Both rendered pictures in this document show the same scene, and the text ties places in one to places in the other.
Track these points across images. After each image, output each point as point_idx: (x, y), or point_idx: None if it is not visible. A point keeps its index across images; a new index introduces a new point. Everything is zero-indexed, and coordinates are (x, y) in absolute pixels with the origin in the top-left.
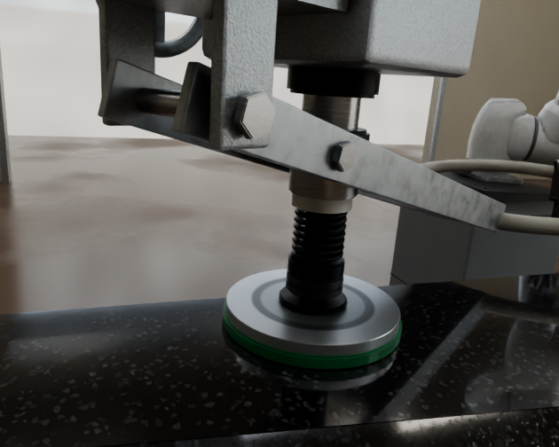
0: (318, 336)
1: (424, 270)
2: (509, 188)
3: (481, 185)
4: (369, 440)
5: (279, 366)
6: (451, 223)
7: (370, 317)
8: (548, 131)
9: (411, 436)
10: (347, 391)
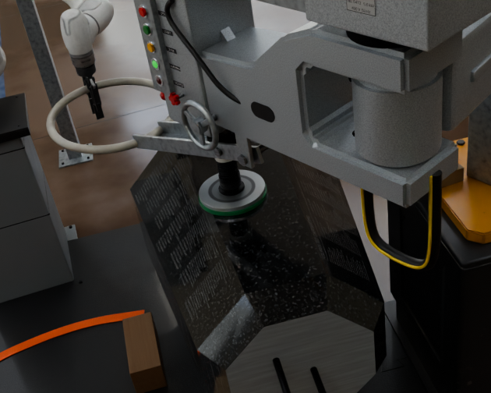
0: (259, 185)
1: None
2: (11, 115)
3: (8, 125)
4: (294, 185)
5: (266, 200)
6: (3, 164)
7: (244, 175)
8: None
9: (292, 178)
10: (277, 186)
